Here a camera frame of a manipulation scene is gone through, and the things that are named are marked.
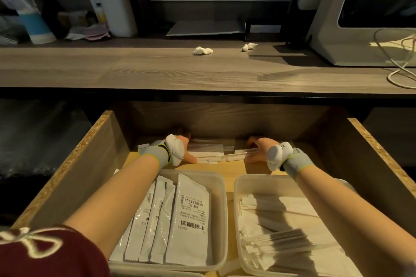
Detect wooden drawer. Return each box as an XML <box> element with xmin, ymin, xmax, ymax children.
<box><xmin>12</xmin><ymin>101</ymin><xmax>416</xmax><ymax>277</ymax></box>

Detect blue and white paper cup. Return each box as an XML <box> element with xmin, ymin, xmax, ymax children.
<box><xmin>18</xmin><ymin>10</ymin><xmax>57</xmax><ymax>44</ymax></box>

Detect large white printed sachet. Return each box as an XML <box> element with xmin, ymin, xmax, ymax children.
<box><xmin>165</xmin><ymin>173</ymin><xmax>211</xmax><ymax>267</ymax></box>

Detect person's left hand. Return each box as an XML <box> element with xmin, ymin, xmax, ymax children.
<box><xmin>139</xmin><ymin>134</ymin><xmax>198</xmax><ymax>169</ymax></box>

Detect narrow white sachet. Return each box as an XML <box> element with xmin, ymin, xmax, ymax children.
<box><xmin>124</xmin><ymin>182</ymin><xmax>156</xmax><ymax>262</ymax></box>
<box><xmin>139</xmin><ymin>179</ymin><xmax>167</xmax><ymax>263</ymax></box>
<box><xmin>110</xmin><ymin>218</ymin><xmax>134</xmax><ymax>262</ymax></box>
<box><xmin>148</xmin><ymin>183</ymin><xmax>177</xmax><ymax>264</ymax></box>

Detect person's left forearm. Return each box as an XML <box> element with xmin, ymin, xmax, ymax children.
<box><xmin>64</xmin><ymin>153</ymin><xmax>163</xmax><ymax>260</ymax></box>

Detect white hand tracker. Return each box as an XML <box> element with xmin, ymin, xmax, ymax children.
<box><xmin>266</xmin><ymin>142</ymin><xmax>294</xmax><ymax>172</ymax></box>
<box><xmin>165</xmin><ymin>134</ymin><xmax>187</xmax><ymax>167</ymax></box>

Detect white point-of-sale terminal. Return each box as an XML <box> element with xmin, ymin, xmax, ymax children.
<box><xmin>297</xmin><ymin>0</ymin><xmax>416</xmax><ymax>67</ymax></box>

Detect person's right hand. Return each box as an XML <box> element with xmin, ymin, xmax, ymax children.
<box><xmin>247</xmin><ymin>137</ymin><xmax>315</xmax><ymax>179</ymax></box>

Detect white cable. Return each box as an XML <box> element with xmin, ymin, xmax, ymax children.
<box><xmin>373</xmin><ymin>28</ymin><xmax>416</xmax><ymax>89</ymax></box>

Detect grey flat tray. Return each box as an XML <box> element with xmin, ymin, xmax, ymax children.
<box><xmin>165</xmin><ymin>20</ymin><xmax>245</xmax><ymax>38</ymax></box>

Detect clear plastic sachet container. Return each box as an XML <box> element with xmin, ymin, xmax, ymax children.
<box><xmin>108</xmin><ymin>170</ymin><xmax>229</xmax><ymax>276</ymax></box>

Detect flat white paper packets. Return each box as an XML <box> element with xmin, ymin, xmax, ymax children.
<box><xmin>187</xmin><ymin>143</ymin><xmax>235</xmax><ymax>166</ymax></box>

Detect clear-wrapped stick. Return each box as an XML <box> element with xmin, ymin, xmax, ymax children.
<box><xmin>224</xmin><ymin>148</ymin><xmax>260</xmax><ymax>162</ymax></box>

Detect person's right forearm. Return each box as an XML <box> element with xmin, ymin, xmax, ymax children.
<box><xmin>292</xmin><ymin>165</ymin><xmax>416</xmax><ymax>275</ymax></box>

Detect pink and white paper wrappers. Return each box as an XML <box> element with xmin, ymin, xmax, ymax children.
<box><xmin>64</xmin><ymin>23</ymin><xmax>112</xmax><ymax>42</ymax></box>

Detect black plastic bag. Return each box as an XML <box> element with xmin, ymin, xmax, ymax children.
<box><xmin>0</xmin><ymin>100</ymin><xmax>95</xmax><ymax>186</ymax></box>

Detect white right hand tracker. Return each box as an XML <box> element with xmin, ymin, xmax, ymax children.
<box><xmin>266</xmin><ymin>142</ymin><xmax>294</xmax><ymax>172</ymax></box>

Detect white left hand tracker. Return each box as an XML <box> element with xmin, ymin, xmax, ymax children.
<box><xmin>165</xmin><ymin>134</ymin><xmax>187</xmax><ymax>167</ymax></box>

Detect maroon sleeve with white print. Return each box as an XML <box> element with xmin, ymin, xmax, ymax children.
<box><xmin>0</xmin><ymin>226</ymin><xmax>110</xmax><ymax>277</ymax></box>

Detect pile of paper-wrapped sticks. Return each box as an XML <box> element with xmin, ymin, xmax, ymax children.
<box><xmin>239</xmin><ymin>194</ymin><xmax>363</xmax><ymax>277</ymax></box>

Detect clear plastic stick container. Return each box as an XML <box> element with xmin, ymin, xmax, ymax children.
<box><xmin>234</xmin><ymin>174</ymin><xmax>416</xmax><ymax>277</ymax></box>

